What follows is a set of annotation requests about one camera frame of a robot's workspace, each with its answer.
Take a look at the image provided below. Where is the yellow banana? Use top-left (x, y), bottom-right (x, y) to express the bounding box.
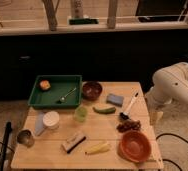
top-left (85, 142), bottom-right (111, 155)

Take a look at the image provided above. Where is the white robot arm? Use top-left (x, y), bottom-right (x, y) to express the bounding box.
top-left (145, 62), bottom-right (188, 125)

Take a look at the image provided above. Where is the orange bowl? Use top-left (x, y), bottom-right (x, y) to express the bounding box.
top-left (119, 130), bottom-right (151, 163)

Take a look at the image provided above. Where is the dark purple bowl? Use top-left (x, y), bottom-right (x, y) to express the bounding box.
top-left (82, 81), bottom-right (103, 101)

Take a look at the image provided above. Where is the brown grape bunch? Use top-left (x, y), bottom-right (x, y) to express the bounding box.
top-left (117, 120), bottom-right (141, 133)

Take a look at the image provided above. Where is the wooden table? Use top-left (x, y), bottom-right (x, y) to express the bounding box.
top-left (11, 82), bottom-right (164, 170)

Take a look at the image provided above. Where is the green cucumber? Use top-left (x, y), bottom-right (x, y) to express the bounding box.
top-left (93, 107), bottom-right (116, 114)

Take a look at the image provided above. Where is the blue sponge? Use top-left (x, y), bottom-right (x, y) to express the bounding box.
top-left (106, 94), bottom-right (124, 106)

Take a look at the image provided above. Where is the green plastic cup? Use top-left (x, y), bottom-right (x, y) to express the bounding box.
top-left (74, 107), bottom-right (87, 122)

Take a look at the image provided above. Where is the whiteboard eraser block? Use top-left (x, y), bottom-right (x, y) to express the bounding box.
top-left (62, 131), bottom-right (86, 154)

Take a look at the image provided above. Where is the metal spoon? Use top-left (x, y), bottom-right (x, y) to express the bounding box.
top-left (58, 87), bottom-right (77, 103)

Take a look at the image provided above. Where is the green plastic tray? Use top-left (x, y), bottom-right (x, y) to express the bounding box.
top-left (28, 75), bottom-right (82, 109)

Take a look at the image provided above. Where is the white round container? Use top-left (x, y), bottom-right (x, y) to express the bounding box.
top-left (43, 111), bottom-right (60, 129)

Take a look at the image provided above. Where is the orange fruit in tray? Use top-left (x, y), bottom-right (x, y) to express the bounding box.
top-left (39, 80), bottom-right (51, 91)

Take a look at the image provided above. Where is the light blue spatula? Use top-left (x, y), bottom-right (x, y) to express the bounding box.
top-left (34, 113), bottom-right (45, 136)

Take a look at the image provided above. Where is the green base object on shelf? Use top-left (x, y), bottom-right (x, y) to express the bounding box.
top-left (69, 18), bottom-right (99, 25)

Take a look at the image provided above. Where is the metal cup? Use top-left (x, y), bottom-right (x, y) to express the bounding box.
top-left (17, 130), bottom-right (34, 148)

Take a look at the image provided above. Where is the black pole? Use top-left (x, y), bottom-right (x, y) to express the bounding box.
top-left (0, 122), bottom-right (12, 171)

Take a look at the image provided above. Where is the black cable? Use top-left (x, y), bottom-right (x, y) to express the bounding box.
top-left (155, 132), bottom-right (188, 171)

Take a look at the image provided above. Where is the white handled brush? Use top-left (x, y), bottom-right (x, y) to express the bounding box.
top-left (119, 93), bottom-right (138, 120)

